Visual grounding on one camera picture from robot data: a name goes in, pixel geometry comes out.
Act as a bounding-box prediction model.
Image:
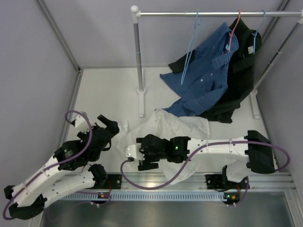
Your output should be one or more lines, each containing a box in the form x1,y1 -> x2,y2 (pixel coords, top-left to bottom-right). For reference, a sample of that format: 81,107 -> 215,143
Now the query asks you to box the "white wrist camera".
125,144 -> 138,159
73,112 -> 91,133

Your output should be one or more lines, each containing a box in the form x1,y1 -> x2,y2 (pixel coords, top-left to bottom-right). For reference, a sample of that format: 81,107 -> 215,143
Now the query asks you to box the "white shirt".
116,110 -> 251,185

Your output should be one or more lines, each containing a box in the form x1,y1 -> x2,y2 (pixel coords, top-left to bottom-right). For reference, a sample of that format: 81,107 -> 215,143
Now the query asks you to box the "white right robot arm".
134,131 -> 276,188

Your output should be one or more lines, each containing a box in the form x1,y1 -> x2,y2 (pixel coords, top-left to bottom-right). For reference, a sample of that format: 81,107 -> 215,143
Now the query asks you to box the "blue hanger right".
253,9 -> 267,54

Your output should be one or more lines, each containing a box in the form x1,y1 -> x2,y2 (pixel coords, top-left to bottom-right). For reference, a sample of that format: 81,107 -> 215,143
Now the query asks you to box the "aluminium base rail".
120,172 -> 296,192

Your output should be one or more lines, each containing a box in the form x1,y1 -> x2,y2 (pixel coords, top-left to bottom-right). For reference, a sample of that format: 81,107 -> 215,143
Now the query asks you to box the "silver clothes rack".
130,5 -> 303,95

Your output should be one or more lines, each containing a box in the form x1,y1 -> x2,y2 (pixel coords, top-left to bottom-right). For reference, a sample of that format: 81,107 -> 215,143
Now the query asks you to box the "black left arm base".
87,174 -> 122,190

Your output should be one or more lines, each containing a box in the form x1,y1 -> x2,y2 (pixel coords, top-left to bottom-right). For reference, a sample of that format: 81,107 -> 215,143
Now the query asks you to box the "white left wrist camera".
73,112 -> 91,133

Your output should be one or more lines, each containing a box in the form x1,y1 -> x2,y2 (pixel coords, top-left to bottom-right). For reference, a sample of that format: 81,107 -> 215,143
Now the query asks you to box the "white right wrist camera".
125,144 -> 138,159

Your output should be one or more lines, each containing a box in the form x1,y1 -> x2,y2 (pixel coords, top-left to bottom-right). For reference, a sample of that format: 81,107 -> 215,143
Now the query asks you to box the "pink hanger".
228,9 -> 241,52

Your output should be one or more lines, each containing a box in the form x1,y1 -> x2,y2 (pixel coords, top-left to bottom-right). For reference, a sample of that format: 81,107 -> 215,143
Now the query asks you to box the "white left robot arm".
3,112 -> 120,220

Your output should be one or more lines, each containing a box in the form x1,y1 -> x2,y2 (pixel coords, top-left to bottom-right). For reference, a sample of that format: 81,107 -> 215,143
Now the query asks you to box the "grey slotted cable duct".
62,192 -> 240,203

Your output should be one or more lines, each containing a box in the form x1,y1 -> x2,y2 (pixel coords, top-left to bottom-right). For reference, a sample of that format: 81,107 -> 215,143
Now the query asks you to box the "light blue hanger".
180,11 -> 202,86

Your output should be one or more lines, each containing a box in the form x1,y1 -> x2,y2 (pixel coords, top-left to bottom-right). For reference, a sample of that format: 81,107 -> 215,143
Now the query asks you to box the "blue plaid shirt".
160,23 -> 239,117

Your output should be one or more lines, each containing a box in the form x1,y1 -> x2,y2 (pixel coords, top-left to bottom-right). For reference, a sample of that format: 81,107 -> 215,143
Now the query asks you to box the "black striped shirt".
169,19 -> 262,123

